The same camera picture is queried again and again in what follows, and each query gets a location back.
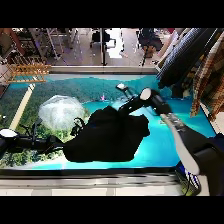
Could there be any black garment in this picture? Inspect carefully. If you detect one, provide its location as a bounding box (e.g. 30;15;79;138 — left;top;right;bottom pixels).
62;105;151;164

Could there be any brown clothes hanger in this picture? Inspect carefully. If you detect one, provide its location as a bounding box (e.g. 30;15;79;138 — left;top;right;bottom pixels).
5;62;52;84

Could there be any dark blue checked shirt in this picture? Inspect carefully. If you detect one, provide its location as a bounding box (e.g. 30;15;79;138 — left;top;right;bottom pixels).
155;27;218;90

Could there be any brown checked shirt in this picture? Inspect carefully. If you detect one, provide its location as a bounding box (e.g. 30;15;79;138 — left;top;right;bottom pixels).
189;32;224;124

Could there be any silver frame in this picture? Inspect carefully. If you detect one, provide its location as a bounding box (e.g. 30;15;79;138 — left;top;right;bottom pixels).
0;172;205;197

